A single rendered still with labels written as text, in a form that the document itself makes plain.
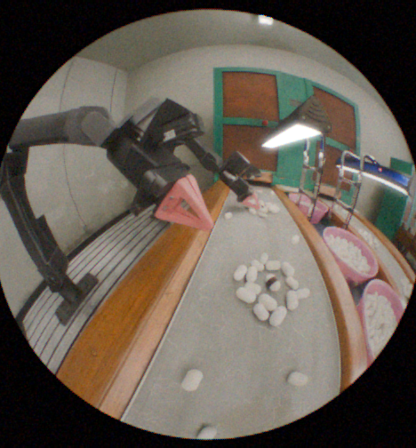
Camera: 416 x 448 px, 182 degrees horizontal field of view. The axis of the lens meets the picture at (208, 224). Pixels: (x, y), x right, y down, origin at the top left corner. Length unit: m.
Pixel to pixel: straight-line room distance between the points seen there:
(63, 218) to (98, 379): 1.93
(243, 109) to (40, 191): 2.19
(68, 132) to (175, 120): 0.16
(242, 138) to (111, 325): 1.11
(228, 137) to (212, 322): 1.04
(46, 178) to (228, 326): 2.04
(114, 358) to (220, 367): 0.14
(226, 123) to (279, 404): 1.22
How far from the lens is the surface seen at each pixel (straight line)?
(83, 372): 0.26
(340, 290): 0.33
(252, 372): 0.22
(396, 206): 2.99
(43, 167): 2.01
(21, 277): 2.14
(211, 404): 0.22
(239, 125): 1.07
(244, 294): 0.23
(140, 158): 0.17
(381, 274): 0.61
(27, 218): 0.36
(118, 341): 0.22
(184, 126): 0.16
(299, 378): 0.23
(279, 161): 1.06
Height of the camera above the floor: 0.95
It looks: 30 degrees down
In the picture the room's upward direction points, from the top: straight up
